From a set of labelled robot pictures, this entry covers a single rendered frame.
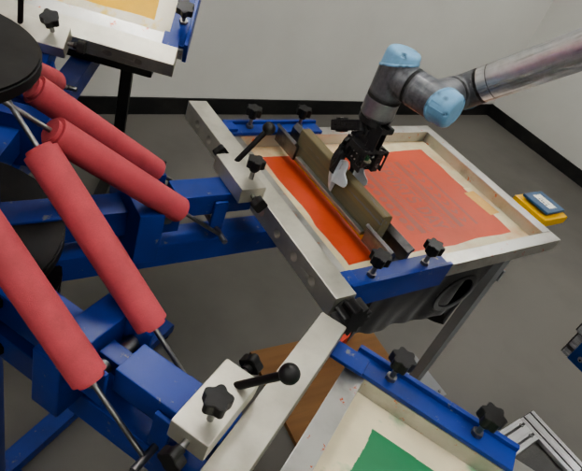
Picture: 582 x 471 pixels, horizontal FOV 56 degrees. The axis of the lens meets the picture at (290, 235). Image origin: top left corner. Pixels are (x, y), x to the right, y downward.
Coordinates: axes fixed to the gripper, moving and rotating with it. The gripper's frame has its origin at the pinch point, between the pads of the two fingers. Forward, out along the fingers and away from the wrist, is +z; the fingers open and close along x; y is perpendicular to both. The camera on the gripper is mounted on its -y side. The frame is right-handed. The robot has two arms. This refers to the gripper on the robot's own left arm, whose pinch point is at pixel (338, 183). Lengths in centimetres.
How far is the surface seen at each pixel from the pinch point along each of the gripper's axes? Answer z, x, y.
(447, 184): 6.3, 47.3, -2.4
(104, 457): 102, -46, -1
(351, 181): -4.1, -1.1, 4.6
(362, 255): 6.3, -2.8, 18.4
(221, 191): -2.3, -33.2, 1.8
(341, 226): 6.3, -2.1, 8.4
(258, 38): 50, 100, -200
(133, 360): -2, -63, 36
